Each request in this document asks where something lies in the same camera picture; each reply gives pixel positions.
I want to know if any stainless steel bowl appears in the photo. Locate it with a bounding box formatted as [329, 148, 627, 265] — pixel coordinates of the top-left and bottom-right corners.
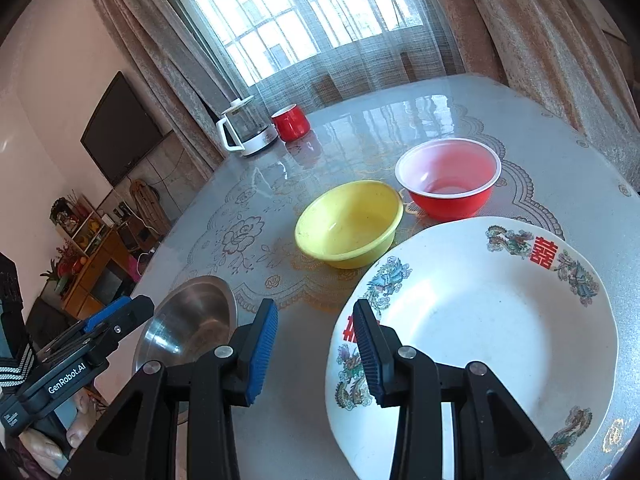
[132, 275, 238, 373]

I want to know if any yellow plastic bowl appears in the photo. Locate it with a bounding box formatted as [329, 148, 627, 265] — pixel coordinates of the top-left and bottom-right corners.
[294, 180, 404, 270]

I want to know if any large white dragon plate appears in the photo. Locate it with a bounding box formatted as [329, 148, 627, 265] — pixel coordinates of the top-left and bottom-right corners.
[352, 217, 618, 472]

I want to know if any red plastic bowl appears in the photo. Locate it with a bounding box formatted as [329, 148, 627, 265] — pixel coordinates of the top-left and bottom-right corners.
[395, 138, 502, 221]

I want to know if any left hand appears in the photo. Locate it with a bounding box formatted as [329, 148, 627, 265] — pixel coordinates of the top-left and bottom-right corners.
[16, 389, 99, 478]

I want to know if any wooden cabinet with shelf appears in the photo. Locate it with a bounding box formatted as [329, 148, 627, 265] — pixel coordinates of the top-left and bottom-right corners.
[41, 193, 137, 320]

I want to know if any white glass electric kettle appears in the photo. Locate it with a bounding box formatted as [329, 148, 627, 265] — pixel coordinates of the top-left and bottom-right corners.
[216, 96, 278, 157]

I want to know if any red ceramic mug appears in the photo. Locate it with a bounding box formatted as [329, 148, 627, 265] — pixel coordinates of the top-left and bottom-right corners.
[271, 104, 311, 142]

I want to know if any white sheer window curtain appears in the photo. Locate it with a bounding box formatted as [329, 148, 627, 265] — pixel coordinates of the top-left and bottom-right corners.
[168, 0, 464, 113]

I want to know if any beige patterned curtain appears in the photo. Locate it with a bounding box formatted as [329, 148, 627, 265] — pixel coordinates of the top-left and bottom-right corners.
[92, 0, 639, 184]

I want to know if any black wall television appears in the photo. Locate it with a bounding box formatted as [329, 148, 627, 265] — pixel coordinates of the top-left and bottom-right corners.
[80, 72, 163, 186]

